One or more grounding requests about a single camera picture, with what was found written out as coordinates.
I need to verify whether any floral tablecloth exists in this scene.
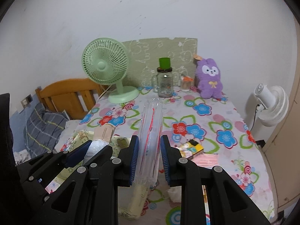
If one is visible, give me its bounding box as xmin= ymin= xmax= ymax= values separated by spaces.
xmin=55 ymin=87 xmax=275 ymax=224

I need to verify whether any glass jar green lid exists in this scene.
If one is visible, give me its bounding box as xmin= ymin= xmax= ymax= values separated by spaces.
xmin=151 ymin=57 xmax=173 ymax=98

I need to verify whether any clear plastic bag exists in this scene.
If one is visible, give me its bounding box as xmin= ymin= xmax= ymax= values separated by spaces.
xmin=134 ymin=98 xmax=163 ymax=187

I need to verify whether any white crumpled cloth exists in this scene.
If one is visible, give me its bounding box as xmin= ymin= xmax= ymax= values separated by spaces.
xmin=13 ymin=149 xmax=31 ymax=165

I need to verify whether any yellow cartoon tissue pack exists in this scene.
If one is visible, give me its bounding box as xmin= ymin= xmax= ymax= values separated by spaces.
xmin=176 ymin=139 xmax=204 ymax=159

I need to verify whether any wall power outlet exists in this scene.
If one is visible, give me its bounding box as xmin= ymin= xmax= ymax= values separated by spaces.
xmin=21 ymin=94 xmax=33 ymax=109

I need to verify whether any purple plush bunny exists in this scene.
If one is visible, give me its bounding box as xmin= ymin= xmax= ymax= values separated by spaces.
xmin=194 ymin=55 xmax=223 ymax=99

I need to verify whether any cotton swab jar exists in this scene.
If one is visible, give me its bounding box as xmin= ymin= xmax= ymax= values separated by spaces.
xmin=180 ymin=75 xmax=194 ymax=92

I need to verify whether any pink paper packet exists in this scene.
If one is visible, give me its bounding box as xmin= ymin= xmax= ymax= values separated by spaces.
xmin=191 ymin=153 xmax=219 ymax=169

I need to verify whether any green patterned backboard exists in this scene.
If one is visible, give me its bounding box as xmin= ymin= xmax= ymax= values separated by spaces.
xmin=123 ymin=38 xmax=198 ymax=87

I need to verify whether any yellow patterned fabric box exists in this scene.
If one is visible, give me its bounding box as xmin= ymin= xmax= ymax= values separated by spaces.
xmin=44 ymin=129 xmax=151 ymax=221

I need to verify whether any grey plaid pillow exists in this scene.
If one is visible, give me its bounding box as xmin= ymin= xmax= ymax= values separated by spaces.
xmin=23 ymin=103 xmax=69 ymax=158

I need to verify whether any green desk fan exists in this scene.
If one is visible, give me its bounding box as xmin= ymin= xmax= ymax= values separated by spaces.
xmin=81 ymin=38 xmax=139 ymax=104

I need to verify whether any white standing fan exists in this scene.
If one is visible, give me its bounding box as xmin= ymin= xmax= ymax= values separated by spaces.
xmin=251 ymin=83 xmax=289 ymax=130

